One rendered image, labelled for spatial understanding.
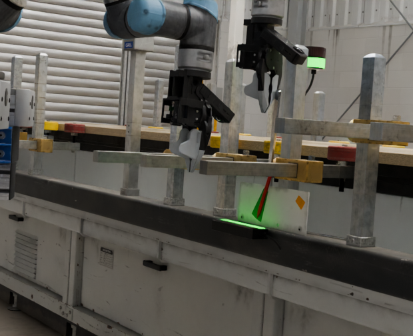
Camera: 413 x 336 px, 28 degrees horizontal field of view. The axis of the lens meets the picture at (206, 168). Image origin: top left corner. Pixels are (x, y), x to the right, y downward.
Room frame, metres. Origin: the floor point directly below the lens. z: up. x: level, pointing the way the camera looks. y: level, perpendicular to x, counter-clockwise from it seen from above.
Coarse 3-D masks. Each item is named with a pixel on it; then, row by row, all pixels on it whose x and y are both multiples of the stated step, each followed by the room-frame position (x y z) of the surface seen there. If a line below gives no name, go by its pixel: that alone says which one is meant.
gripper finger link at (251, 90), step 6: (264, 78) 1.87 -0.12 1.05; (252, 84) 1.90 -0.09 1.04; (264, 84) 1.88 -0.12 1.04; (246, 90) 1.91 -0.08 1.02; (252, 90) 1.90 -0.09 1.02; (264, 90) 1.88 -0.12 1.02; (252, 96) 1.90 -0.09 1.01; (258, 96) 1.88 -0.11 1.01; (264, 96) 1.88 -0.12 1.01; (264, 102) 1.89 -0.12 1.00; (264, 108) 1.89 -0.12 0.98
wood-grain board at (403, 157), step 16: (96, 128) 3.20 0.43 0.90; (112, 128) 3.10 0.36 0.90; (144, 128) 3.88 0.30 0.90; (208, 144) 2.58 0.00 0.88; (240, 144) 2.44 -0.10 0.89; (256, 144) 2.38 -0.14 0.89; (304, 144) 2.35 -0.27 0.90; (320, 144) 2.54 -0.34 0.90; (336, 144) 2.77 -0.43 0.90; (352, 144) 3.04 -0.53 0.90; (384, 160) 1.98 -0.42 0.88; (400, 160) 1.93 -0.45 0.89
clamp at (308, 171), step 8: (280, 160) 1.98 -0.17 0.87; (288, 160) 1.95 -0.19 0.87; (296, 160) 1.93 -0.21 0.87; (304, 160) 1.93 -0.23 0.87; (304, 168) 1.91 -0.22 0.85; (312, 168) 1.91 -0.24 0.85; (320, 168) 1.92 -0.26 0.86; (296, 176) 1.93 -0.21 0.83; (304, 176) 1.91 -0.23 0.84; (312, 176) 1.91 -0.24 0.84; (320, 176) 1.92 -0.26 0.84
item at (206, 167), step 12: (204, 168) 1.79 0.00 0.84; (216, 168) 1.80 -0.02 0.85; (228, 168) 1.82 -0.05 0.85; (240, 168) 1.84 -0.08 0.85; (252, 168) 1.85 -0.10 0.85; (264, 168) 1.87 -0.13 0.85; (276, 168) 1.89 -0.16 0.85; (288, 168) 1.91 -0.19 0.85; (324, 168) 1.98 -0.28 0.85; (336, 168) 2.00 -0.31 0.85; (348, 168) 2.02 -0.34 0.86
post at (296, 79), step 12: (300, 48) 1.97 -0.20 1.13; (288, 72) 1.98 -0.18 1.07; (300, 72) 1.97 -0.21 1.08; (288, 84) 1.98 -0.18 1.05; (300, 84) 1.97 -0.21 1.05; (288, 96) 1.98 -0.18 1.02; (300, 96) 1.98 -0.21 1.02; (288, 108) 1.98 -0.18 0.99; (300, 108) 1.98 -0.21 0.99; (288, 144) 1.97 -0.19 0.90; (300, 144) 1.98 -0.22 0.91; (288, 156) 1.97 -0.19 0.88; (300, 156) 1.98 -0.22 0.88; (288, 180) 1.96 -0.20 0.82
